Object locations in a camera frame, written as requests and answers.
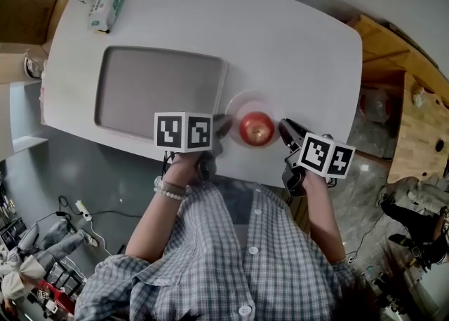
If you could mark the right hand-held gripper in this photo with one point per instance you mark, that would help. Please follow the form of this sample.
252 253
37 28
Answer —
324 155

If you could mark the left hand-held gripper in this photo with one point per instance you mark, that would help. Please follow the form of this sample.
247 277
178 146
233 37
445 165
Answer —
182 132

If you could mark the red apple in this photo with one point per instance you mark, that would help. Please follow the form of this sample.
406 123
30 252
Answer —
256 128

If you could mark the white round plate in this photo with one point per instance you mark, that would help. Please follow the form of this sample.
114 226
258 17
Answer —
245 100

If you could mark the person's right forearm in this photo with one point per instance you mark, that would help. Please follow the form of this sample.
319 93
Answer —
324 221

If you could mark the person's left forearm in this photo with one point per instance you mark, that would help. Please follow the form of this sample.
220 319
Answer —
158 221

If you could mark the grey rectangular tray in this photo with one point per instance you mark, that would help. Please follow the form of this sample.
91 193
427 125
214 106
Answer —
158 88

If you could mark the silver wrist watch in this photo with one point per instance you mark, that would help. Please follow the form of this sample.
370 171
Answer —
172 186

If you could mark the wooden bench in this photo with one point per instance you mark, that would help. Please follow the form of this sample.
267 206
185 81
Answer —
414 102

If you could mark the plaid button shirt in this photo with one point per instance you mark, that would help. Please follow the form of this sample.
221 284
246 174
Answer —
228 263

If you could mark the white power strip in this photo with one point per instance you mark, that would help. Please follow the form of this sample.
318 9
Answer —
83 210

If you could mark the white wet wipes packet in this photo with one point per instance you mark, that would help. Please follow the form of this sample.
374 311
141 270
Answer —
107 4

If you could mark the brown cardboard box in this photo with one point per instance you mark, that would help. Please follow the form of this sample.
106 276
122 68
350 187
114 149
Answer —
24 4

